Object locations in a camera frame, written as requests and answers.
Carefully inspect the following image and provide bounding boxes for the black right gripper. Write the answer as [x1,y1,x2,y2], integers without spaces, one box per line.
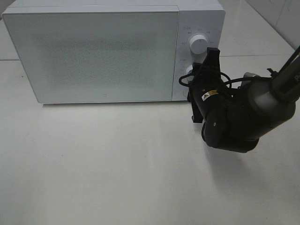
[187,47,229,123]

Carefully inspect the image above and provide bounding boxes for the white timer knob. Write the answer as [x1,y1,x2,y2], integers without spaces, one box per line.
[186,65,194,80]

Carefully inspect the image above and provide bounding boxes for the white microwave door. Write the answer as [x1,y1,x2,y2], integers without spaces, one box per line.
[4,12,178,104]

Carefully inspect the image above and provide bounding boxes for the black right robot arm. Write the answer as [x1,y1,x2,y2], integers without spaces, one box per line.
[188,48,300,153]

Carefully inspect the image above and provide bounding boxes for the upper white power knob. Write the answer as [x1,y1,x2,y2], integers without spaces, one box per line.
[189,34,208,54]

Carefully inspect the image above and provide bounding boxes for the white microwave oven body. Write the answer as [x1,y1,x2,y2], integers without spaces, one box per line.
[2,0,225,103]

